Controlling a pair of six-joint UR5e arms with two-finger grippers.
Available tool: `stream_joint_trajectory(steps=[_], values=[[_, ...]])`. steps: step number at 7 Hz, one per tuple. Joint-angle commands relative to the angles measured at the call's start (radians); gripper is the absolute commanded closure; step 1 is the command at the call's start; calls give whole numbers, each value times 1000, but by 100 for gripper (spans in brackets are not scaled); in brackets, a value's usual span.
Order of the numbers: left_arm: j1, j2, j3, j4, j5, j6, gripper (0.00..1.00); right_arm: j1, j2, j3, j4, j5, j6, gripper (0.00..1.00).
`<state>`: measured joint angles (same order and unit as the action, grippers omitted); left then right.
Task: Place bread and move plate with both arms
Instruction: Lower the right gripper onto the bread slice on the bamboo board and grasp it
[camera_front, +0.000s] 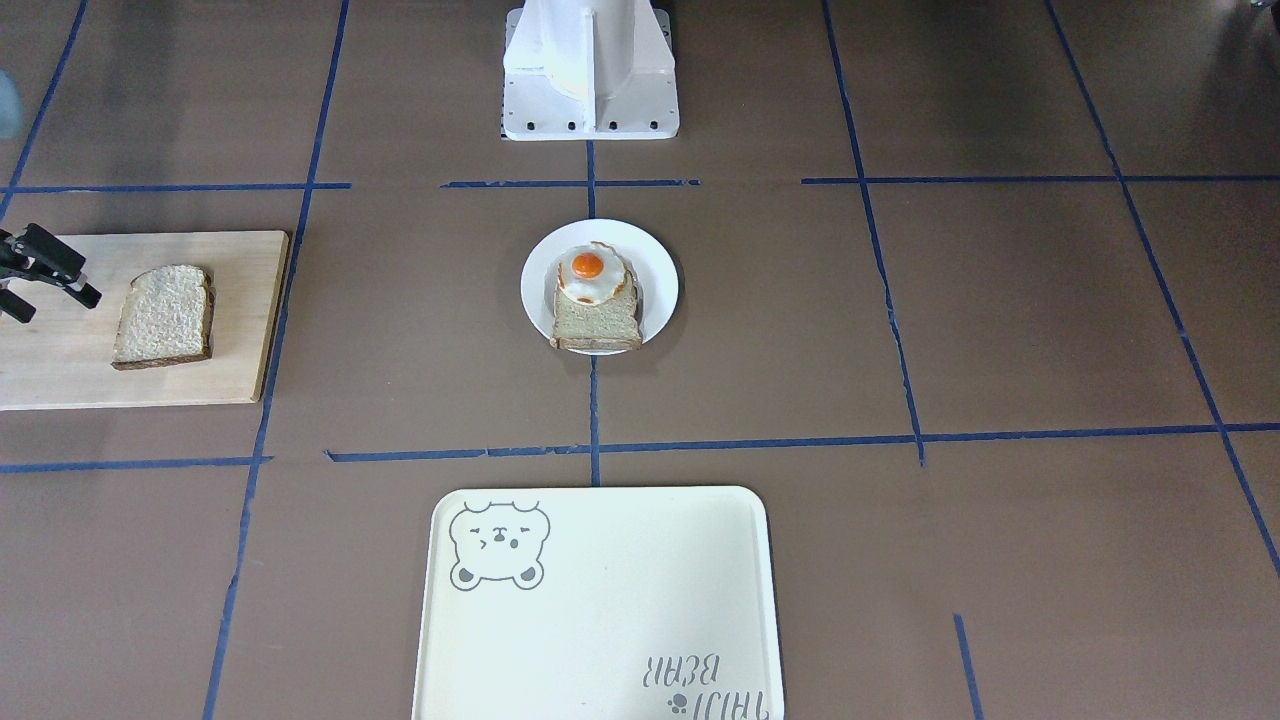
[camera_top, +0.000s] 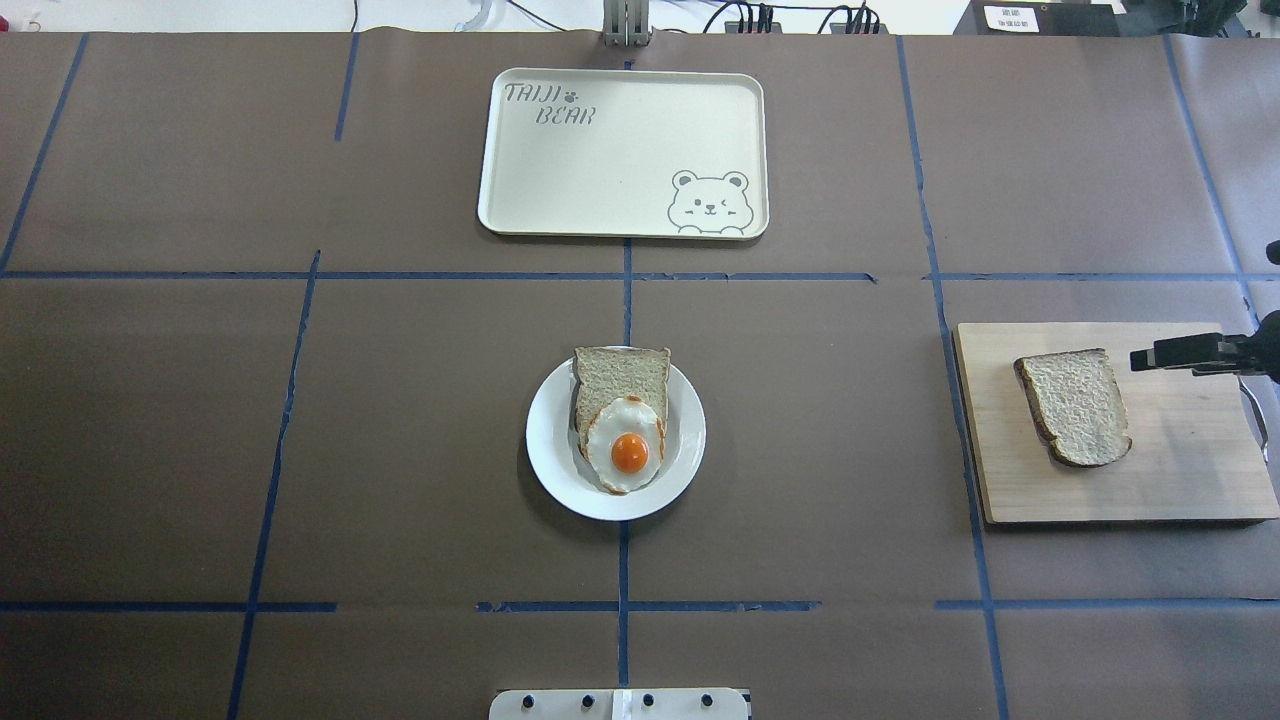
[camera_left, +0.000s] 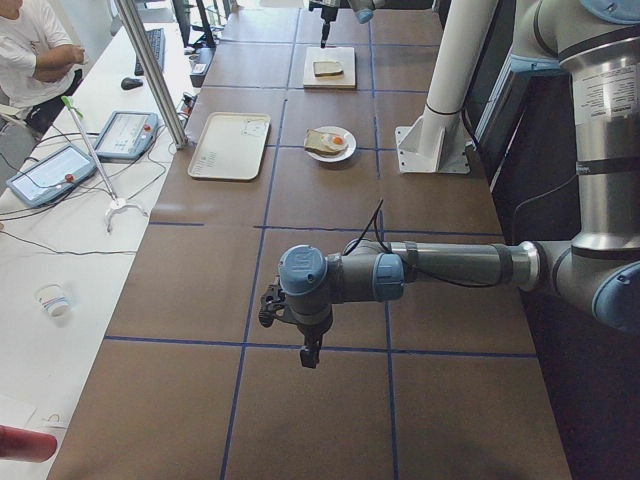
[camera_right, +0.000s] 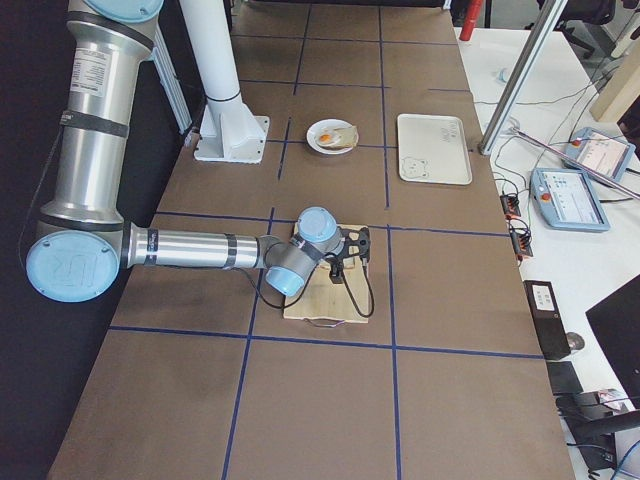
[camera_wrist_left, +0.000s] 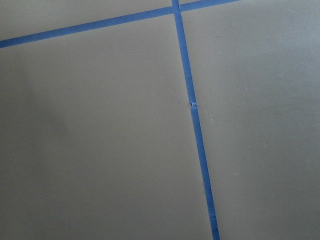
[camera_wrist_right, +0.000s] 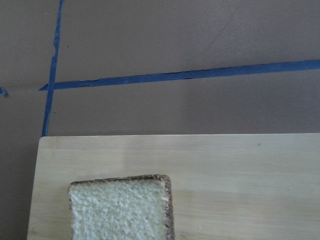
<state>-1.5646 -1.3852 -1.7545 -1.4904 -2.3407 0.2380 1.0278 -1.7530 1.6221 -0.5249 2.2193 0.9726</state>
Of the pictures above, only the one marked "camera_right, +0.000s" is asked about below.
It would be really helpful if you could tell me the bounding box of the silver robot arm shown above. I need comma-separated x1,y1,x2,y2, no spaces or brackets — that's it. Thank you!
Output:
26,1,356,302

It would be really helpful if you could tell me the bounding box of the orange black adapter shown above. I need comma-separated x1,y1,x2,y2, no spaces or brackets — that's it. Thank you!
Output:
500,194,521,220
509,227,533,261

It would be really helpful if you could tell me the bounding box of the cream bear tray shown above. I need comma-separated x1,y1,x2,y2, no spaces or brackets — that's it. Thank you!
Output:
397,113,472,185

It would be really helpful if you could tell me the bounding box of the white round plate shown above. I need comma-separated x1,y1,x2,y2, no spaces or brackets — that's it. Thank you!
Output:
306,119,359,155

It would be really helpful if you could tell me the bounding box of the black box with label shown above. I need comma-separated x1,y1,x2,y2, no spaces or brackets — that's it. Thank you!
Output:
523,280,570,360

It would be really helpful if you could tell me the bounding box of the wooden cutting board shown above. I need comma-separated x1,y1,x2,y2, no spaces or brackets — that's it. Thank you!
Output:
283,212,374,327

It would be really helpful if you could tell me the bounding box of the fried egg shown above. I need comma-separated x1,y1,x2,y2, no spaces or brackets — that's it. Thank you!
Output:
316,130,342,149

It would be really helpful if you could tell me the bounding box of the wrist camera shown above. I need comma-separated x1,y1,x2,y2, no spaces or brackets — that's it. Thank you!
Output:
338,226,371,266

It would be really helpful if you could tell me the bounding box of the bread slice on plate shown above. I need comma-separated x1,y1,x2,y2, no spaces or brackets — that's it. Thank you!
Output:
329,125,359,150

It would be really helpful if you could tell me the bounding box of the white pedestal column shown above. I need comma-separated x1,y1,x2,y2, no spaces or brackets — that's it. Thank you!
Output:
180,0,270,164

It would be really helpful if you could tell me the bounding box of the red cylinder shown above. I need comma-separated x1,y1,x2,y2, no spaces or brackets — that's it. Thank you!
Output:
459,0,484,42

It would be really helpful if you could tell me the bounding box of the black monitor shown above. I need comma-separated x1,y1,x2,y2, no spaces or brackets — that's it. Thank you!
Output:
586,282,639,405

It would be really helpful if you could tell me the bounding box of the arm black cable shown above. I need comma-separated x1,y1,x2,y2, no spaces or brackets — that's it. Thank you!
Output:
234,249,377,318

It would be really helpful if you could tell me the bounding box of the teach pendant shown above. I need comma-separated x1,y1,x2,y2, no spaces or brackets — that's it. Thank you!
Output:
565,127,635,181
531,168,610,232

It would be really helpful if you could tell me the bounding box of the near teach pendant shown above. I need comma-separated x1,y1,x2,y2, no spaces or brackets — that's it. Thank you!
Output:
531,168,610,232

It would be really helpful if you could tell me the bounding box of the aluminium frame post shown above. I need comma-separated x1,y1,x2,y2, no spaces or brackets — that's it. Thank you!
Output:
479,0,568,156

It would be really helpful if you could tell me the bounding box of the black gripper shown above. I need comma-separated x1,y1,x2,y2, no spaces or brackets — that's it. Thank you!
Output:
325,250,353,274

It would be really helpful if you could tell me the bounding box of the far teach pendant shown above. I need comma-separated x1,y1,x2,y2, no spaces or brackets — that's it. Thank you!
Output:
565,127,635,181

